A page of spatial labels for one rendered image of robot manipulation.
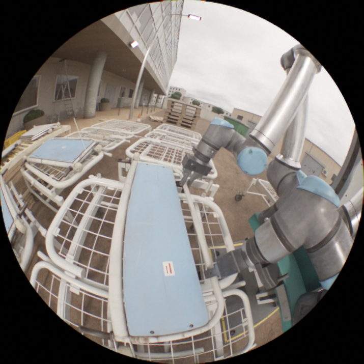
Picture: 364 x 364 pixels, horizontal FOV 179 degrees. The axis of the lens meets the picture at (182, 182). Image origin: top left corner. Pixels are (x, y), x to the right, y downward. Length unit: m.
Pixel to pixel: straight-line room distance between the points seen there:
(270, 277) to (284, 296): 0.31
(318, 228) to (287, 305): 0.40
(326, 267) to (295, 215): 0.12
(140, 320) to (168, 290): 0.11
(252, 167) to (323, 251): 0.28
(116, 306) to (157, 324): 0.10
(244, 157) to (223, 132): 0.16
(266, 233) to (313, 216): 0.09
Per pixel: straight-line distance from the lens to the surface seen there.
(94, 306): 1.03
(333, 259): 0.24
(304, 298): 0.60
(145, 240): 0.34
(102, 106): 9.30
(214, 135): 0.46
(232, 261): 0.24
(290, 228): 0.21
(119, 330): 0.34
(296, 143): 0.59
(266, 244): 0.23
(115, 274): 0.32
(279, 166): 0.59
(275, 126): 0.37
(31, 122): 5.12
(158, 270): 0.32
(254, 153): 0.34
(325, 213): 0.22
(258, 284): 0.93
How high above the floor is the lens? 0.95
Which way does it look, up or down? 34 degrees down
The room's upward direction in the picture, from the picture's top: 20 degrees clockwise
